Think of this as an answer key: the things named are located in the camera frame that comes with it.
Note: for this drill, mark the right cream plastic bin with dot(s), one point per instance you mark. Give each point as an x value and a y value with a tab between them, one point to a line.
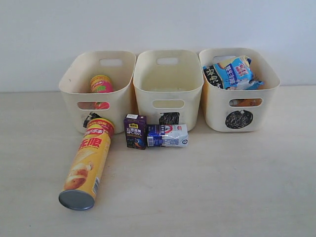
219	115

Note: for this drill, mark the blue white milk carton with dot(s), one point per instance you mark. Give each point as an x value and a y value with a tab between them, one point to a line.
168	135

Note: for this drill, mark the orange instant noodle bag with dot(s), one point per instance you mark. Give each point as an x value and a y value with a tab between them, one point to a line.
253	102

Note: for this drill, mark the purple juice carton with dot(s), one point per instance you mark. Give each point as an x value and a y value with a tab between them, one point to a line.
135	131

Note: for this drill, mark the middle cream plastic bin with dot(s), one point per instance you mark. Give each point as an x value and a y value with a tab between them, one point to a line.
168	86

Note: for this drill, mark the yellow chips can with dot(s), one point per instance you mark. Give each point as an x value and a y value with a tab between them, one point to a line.
82	183

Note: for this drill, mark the cream plastic bin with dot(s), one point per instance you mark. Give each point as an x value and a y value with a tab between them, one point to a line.
219	115
168	86
114	106

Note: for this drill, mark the pink chips can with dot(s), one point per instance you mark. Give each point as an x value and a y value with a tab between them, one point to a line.
98	84

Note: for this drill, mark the blue instant noodle bag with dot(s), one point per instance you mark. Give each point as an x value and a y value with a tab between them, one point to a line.
232	74

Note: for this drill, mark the left cream plastic bin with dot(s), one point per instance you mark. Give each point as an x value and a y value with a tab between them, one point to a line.
114	106

